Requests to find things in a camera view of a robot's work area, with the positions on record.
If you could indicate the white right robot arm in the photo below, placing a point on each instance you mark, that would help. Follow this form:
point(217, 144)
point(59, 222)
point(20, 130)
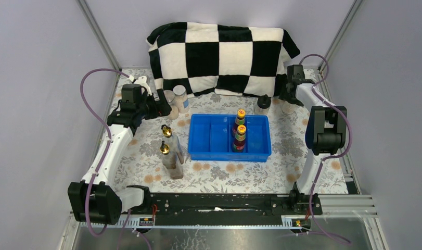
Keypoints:
point(326, 129)

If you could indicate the aluminium frame post left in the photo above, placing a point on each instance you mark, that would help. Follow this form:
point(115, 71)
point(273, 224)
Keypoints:
point(93, 24)

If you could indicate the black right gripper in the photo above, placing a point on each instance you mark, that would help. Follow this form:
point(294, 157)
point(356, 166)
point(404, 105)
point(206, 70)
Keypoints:
point(283, 95)

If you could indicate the sauce bottle yellow cap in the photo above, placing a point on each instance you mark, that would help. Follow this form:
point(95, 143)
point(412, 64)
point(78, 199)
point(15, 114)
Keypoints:
point(239, 120)
point(239, 138)

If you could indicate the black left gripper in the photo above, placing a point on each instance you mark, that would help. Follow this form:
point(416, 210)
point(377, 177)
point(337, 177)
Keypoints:
point(163, 109)

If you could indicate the aluminium frame post right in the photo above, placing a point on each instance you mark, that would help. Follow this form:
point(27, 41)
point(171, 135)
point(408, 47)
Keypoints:
point(356, 5)

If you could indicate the aluminium frame post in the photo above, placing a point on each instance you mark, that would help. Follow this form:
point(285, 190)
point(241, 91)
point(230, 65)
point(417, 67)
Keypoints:
point(93, 24)
point(356, 5)

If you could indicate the blue plastic divided bin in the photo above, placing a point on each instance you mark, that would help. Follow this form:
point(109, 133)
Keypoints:
point(210, 138)

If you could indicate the seed shaker black cap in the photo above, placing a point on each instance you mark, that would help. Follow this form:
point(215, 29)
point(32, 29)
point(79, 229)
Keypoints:
point(262, 105)
point(288, 108)

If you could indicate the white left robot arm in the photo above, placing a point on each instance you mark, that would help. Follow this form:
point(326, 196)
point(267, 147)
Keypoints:
point(93, 199)

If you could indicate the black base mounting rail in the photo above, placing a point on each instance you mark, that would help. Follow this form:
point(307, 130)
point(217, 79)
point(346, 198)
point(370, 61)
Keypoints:
point(212, 209)

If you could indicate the glass oil bottle gold stopper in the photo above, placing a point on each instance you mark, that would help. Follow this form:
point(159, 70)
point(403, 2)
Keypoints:
point(173, 142)
point(171, 161)

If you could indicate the black and white checkered blanket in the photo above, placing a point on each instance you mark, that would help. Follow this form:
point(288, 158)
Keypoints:
point(226, 60)

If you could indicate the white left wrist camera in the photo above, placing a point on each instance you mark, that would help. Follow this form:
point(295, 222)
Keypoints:
point(142, 81)

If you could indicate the glass oil bottle gold stopper far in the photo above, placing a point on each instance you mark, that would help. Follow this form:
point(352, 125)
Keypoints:
point(173, 142)

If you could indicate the clear jar with steel lid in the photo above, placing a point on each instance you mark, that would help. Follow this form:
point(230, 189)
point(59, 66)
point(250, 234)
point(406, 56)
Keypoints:
point(170, 97)

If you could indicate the glass oil bottle gold stopper near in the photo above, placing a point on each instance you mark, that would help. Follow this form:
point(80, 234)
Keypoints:
point(171, 161)

